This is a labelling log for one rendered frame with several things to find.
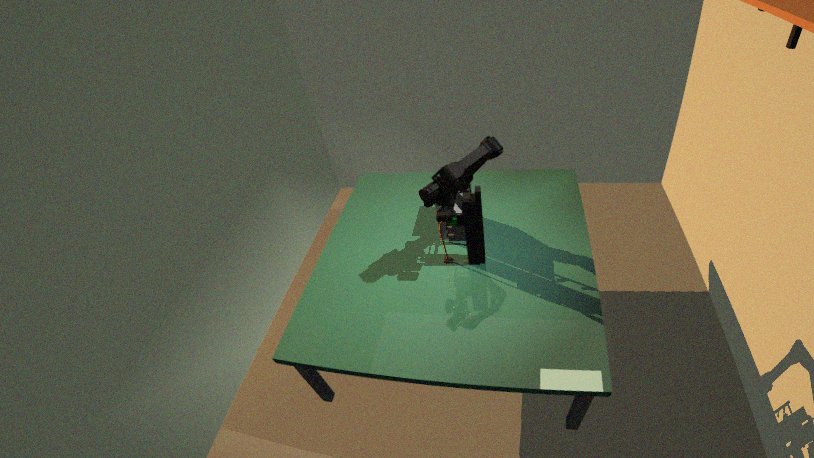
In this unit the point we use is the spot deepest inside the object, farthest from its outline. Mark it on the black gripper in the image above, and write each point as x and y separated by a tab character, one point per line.
447	201

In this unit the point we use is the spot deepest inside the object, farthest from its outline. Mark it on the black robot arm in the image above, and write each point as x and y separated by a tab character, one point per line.
459	174

